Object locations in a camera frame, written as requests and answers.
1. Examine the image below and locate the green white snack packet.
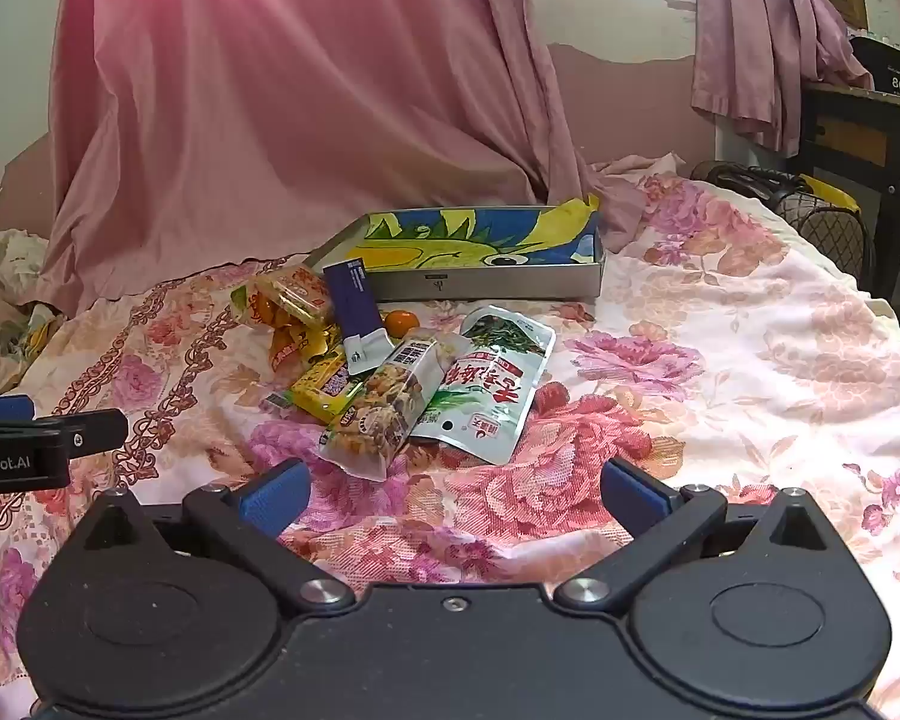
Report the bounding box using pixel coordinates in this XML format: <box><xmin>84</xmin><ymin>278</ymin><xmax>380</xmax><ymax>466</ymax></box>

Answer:
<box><xmin>409</xmin><ymin>304</ymin><xmax>557</xmax><ymax>466</ymax></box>

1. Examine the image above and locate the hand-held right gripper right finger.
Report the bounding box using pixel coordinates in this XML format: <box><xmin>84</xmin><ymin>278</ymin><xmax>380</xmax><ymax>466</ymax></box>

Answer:
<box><xmin>553</xmin><ymin>456</ymin><xmax>842</xmax><ymax>614</ymax></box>

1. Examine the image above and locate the tied pink curtain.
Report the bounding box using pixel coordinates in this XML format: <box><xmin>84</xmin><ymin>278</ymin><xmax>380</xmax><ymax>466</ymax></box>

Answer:
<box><xmin>691</xmin><ymin>0</ymin><xmax>875</xmax><ymax>158</ymax></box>

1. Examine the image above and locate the clear orange snack bag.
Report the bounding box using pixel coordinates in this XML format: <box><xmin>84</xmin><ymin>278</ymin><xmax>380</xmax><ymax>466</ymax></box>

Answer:
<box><xmin>230</xmin><ymin>261</ymin><xmax>338</xmax><ymax>376</ymax></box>

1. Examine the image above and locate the dark blue tube box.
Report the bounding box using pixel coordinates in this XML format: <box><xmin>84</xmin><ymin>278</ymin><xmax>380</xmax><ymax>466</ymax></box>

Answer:
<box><xmin>322</xmin><ymin>257</ymin><xmax>391</xmax><ymax>376</ymax></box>

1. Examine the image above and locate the floral bedsheet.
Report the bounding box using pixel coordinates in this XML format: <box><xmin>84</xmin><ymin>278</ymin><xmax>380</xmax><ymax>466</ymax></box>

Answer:
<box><xmin>0</xmin><ymin>154</ymin><xmax>900</xmax><ymax>720</ymax></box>

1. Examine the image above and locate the wooden desk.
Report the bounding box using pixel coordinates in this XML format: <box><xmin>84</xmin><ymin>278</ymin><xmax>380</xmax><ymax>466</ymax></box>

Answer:
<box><xmin>787</xmin><ymin>82</ymin><xmax>900</xmax><ymax>297</ymax></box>

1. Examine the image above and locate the yellow purple snack packet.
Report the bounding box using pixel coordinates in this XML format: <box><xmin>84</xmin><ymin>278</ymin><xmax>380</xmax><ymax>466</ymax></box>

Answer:
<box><xmin>289</xmin><ymin>349</ymin><xmax>368</xmax><ymax>425</ymax></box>

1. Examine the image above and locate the beige nut snack packet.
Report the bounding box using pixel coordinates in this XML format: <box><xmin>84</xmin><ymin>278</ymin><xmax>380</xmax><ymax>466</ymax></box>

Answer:
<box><xmin>319</xmin><ymin>330</ymin><xmax>473</xmax><ymax>482</ymax></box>

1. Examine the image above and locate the floral pillow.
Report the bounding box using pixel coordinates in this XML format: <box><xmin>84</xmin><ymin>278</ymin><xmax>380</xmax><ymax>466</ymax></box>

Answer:
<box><xmin>0</xmin><ymin>232</ymin><xmax>68</xmax><ymax>398</ymax></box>

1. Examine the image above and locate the painted cardboard box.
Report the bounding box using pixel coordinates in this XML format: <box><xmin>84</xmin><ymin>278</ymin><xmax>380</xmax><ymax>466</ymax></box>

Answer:
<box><xmin>302</xmin><ymin>195</ymin><xmax>607</xmax><ymax>302</ymax></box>

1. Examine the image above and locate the black box with white label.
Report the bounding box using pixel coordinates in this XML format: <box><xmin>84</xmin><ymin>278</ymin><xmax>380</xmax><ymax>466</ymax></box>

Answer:
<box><xmin>849</xmin><ymin>36</ymin><xmax>900</xmax><ymax>100</ymax></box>

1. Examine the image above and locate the large pink curtain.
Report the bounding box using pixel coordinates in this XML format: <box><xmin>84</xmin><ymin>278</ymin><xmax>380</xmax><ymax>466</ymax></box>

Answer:
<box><xmin>34</xmin><ymin>0</ymin><xmax>646</xmax><ymax>316</ymax></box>

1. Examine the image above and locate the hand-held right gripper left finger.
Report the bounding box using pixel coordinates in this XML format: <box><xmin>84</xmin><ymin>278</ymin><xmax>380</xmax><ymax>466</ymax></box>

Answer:
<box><xmin>73</xmin><ymin>456</ymin><xmax>357</xmax><ymax>614</ymax></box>

